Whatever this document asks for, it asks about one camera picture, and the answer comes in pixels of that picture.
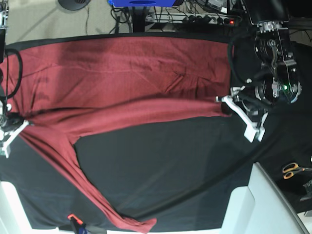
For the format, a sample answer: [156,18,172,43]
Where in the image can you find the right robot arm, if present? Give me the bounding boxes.
[0,0,32,157]

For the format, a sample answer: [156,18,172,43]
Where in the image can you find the black round lamp base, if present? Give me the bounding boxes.
[58,0,90,11]

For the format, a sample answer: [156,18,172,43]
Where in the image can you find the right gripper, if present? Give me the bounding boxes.
[0,103,30,149]

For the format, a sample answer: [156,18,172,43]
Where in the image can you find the yellow handled scissors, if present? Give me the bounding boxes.
[282,162,312,179]

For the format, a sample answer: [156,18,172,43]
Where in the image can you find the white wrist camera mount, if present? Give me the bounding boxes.
[244,125,265,143]

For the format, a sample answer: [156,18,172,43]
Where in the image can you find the white power strip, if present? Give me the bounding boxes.
[187,14,224,25]

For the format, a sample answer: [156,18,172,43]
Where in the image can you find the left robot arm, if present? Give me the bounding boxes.
[222,0,302,132]

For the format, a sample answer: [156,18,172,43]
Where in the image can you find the blue clamp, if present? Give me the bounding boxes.
[67,214,89,234]

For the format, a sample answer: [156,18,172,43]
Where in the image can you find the blue box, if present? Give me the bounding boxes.
[108,0,184,7]

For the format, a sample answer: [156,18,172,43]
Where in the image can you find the black table cloth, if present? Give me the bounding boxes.
[0,35,312,232]

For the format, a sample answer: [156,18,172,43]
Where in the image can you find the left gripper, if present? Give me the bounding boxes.
[215,86,271,129]

